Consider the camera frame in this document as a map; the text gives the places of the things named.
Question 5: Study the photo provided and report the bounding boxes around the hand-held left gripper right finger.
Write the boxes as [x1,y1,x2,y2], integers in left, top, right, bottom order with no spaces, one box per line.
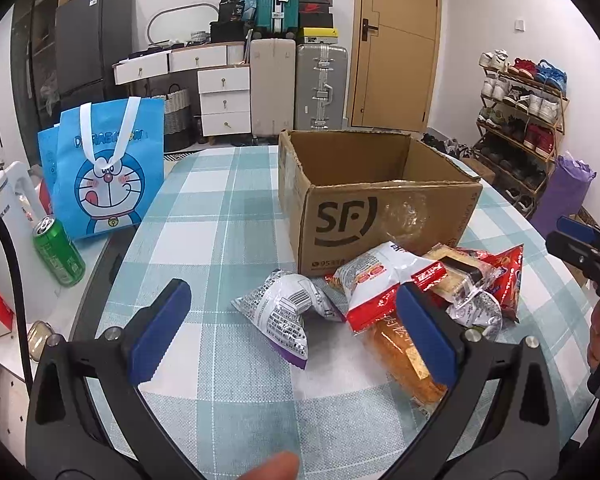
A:
[385,282,556,480]

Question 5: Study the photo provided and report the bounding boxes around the red triangular snack packet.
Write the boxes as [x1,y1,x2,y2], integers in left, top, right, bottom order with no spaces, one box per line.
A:
[460,244,525,323]

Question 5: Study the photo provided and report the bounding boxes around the small brown carton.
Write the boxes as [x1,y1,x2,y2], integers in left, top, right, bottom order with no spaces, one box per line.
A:
[462,157,496,184]

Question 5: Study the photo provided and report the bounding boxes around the rows of assorted shoes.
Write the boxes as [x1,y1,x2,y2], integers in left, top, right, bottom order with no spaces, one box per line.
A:
[475,49,568,211]

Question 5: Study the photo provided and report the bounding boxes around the person's left hand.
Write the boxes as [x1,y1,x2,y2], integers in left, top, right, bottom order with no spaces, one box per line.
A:
[240,451,301,480]

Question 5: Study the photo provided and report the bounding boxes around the scattered sneakers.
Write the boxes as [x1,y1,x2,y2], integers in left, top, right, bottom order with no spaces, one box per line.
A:
[420,132,476,161]

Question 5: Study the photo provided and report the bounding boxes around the wooden shoe rack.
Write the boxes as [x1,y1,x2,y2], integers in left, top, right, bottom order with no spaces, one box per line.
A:
[472,50,571,218]

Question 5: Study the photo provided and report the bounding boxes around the layered cake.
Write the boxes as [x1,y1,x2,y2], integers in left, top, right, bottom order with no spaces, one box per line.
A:
[422,242,501,306]

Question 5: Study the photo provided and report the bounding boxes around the silver suitcase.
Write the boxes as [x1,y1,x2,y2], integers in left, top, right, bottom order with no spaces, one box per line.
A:
[294,44,350,133]

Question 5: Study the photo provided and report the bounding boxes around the dark grey refrigerator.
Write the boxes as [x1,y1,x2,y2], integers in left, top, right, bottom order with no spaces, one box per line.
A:
[55,0,133,126]

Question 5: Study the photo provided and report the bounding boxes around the small glass jar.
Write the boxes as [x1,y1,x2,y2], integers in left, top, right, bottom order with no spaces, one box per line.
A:
[26,320,61,363]

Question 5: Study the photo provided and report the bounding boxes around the white electric kettle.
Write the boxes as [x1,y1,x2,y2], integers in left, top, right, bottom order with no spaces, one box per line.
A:
[0,160,51,333]

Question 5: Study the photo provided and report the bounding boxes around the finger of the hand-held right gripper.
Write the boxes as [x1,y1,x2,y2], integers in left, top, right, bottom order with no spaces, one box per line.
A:
[545,231,600,273]
[556,215,600,253]

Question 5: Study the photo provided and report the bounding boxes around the red and white snack packet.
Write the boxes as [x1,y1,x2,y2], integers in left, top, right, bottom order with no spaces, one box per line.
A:
[332,241,448,333]

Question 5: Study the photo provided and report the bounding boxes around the oval mirror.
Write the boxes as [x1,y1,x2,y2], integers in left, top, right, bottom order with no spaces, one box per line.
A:
[146,2,221,48]

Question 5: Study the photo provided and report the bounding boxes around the black storage box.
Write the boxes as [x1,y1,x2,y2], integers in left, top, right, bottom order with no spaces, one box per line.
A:
[210,21,253,44]

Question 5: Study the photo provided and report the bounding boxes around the bread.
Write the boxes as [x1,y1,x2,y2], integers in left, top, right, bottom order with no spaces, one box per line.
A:
[362,317,448,408]

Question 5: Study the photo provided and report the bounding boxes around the checked teal tablecloth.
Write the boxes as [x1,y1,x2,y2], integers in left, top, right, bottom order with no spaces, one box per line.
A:
[70,142,600,480]

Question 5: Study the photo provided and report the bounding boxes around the yellow and black shoe box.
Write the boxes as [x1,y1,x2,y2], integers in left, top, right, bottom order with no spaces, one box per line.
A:
[300,27,341,45]

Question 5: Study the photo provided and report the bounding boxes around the silver printed snack packet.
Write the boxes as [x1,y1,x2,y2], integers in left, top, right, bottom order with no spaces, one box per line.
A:
[447,290,504,343]

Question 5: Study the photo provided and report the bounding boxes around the black and white patterned rug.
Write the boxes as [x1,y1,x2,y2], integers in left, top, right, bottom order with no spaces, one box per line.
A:
[162,137,281,161]

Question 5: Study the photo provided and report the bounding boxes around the green drink can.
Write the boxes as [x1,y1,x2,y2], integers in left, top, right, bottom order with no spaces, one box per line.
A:
[33,215,87,288]

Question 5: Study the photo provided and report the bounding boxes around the silver and purple snack packet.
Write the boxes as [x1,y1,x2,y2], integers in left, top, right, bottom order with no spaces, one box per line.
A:
[230,269,348,371]

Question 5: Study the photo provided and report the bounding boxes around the blue cartoon tote bag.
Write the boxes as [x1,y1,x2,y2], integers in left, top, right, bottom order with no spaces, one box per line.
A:
[36,96,166,241]

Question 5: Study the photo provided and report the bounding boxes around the white side table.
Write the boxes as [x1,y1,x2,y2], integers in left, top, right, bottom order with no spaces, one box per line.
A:
[0,225,131,480]

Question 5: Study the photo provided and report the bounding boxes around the woven laundry basket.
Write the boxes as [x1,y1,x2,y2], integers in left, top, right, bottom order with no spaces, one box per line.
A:
[162,87,191,133]

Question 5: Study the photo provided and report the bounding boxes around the beige suitcase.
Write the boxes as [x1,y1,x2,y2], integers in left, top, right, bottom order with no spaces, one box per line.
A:
[249,37,297,141]

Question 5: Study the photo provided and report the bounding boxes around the black bag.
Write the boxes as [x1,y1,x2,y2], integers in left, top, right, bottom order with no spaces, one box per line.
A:
[219,0,246,23]

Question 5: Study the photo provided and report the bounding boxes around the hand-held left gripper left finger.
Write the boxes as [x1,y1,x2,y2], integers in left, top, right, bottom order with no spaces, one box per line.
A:
[25,277,193,480]

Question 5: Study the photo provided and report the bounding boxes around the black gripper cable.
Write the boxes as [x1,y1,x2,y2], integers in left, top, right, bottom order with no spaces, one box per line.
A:
[0,194,36,391]

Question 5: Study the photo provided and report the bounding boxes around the dark glass cabinet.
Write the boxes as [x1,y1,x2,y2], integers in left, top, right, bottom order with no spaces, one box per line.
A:
[10,0,61,131]

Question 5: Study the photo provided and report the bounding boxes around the wooden door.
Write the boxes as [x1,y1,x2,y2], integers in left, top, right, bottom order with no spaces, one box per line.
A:
[347,0,442,133]

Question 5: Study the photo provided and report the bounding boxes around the brown cardboard box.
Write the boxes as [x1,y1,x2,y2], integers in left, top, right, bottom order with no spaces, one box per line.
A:
[278,129,483,277]

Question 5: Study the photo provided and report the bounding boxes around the white dressing table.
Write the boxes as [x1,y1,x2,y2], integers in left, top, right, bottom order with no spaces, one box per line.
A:
[112,42,253,138]

